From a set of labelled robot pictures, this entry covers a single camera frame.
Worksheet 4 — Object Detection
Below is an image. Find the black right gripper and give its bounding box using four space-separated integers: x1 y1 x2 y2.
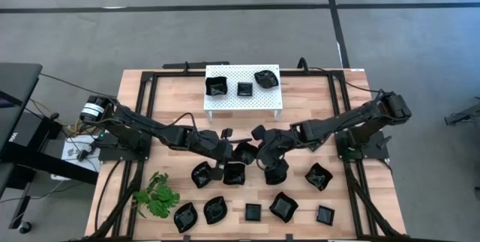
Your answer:
250 124 296 175

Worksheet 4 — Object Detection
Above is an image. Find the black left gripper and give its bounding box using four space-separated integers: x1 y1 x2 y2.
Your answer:
204 127 254 181

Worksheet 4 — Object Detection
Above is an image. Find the white perforated metal shelf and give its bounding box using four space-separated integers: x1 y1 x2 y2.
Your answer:
203 64 284 122

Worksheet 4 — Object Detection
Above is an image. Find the black flat bar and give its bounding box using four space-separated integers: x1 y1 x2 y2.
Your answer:
162 61 230 70

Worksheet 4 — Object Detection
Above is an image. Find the green plant in white pot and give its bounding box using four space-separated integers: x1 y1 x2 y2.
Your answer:
131 171 181 220

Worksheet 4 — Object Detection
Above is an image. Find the white power strip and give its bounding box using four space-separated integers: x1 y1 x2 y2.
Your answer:
50 133 103 181

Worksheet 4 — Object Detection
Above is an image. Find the black desk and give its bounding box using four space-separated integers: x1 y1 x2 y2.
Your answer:
0 61 99 235

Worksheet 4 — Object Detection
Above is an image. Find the long black cable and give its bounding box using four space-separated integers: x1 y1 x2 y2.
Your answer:
39 72 118 97
297 57 383 95

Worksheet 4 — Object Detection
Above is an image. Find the black curved cable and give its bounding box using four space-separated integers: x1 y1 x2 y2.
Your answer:
94 159 123 234

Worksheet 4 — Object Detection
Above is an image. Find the yellow cable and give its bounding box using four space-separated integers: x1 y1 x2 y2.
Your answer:
30 98 91 138

